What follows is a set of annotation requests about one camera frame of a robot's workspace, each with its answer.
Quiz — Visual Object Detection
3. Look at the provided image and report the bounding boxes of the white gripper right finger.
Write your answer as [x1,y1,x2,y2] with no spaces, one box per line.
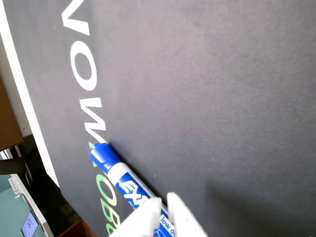
[166,192,208,237]

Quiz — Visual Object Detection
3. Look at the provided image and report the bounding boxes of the dark grey WOWROBO mat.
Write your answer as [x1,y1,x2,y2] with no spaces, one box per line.
[1,0,316,237]

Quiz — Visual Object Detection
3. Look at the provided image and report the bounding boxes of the brown cardboard box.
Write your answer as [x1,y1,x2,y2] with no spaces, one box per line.
[0,74,25,151]

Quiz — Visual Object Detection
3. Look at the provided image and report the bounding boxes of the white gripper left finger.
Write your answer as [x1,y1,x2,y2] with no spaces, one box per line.
[108,196,163,237]

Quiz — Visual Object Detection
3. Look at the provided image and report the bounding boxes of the reddish brown wooden furniture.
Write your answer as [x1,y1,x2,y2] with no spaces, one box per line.
[58,218,98,237]

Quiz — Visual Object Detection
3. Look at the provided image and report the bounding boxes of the blue whiteboard marker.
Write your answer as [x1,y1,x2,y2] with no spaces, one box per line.
[88,142,177,237]

